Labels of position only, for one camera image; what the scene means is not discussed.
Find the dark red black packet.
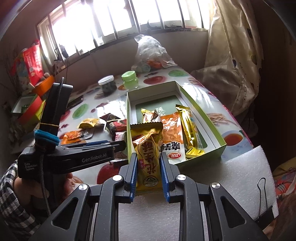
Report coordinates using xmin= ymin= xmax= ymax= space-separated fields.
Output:
xmin=106 ymin=119 xmax=127 ymax=141

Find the long yellow snack bar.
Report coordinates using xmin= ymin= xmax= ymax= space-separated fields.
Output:
xmin=77 ymin=118 xmax=101 ymax=129

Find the yellow peanut candy packet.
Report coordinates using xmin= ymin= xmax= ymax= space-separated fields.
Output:
xmin=130 ymin=122 xmax=163 ymax=194

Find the small yellow snack packet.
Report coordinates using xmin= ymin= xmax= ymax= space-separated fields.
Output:
xmin=141 ymin=108 xmax=161 ymax=123

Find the orange snack pouch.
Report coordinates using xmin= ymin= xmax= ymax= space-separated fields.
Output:
xmin=159 ymin=112 xmax=186 ymax=165
xmin=60 ymin=128 xmax=94 ymax=145

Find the gold snack bar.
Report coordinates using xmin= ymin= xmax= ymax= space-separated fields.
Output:
xmin=176 ymin=104 xmax=205 ymax=159

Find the red white candy bar wrapper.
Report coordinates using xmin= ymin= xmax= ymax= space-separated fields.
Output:
xmin=110 ymin=132 xmax=128 ymax=164

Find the red black triangular packet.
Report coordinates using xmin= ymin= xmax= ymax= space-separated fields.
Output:
xmin=100 ymin=113 xmax=120 ymax=123

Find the plaid sleeve forearm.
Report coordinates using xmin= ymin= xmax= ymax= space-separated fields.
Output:
xmin=1 ymin=160 xmax=40 ymax=240

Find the person left hand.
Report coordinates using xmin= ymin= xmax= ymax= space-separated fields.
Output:
xmin=13 ymin=173 xmax=83 ymax=208

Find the yellow green box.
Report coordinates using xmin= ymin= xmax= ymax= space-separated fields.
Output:
xmin=23 ymin=100 xmax=46 ymax=132

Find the black smartphone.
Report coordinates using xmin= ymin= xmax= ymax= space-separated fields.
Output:
xmin=66 ymin=95 xmax=84 ymax=111

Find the red gift box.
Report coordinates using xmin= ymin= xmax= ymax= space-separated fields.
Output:
xmin=11 ymin=94 xmax=43 ymax=125

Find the clear jar white lid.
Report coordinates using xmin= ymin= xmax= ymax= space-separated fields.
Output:
xmin=98 ymin=75 xmax=117 ymax=96

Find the white foam sheet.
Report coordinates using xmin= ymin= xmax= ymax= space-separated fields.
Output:
xmin=116 ymin=147 xmax=278 ymax=240

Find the black binder clip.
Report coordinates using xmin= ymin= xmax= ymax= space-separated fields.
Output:
xmin=255 ymin=177 xmax=274 ymax=230

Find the green cream jar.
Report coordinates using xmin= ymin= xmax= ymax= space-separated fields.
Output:
xmin=121 ymin=71 xmax=138 ymax=90

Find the green white cardboard box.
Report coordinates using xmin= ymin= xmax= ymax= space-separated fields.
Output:
xmin=127 ymin=81 xmax=226 ymax=166

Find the clear plastic bag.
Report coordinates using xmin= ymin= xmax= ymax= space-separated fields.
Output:
xmin=132 ymin=35 xmax=177 ymax=73

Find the red snack bag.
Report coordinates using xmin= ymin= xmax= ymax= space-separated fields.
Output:
xmin=23 ymin=40 xmax=44 ymax=86

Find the patterned beige curtain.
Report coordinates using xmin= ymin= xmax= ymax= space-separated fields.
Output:
xmin=191 ymin=1 xmax=263 ymax=116

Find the blue wrist strap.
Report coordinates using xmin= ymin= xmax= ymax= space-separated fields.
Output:
xmin=33 ymin=129 xmax=60 ymax=147

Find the black cable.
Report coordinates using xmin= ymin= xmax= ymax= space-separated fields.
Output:
xmin=39 ymin=77 xmax=65 ymax=217

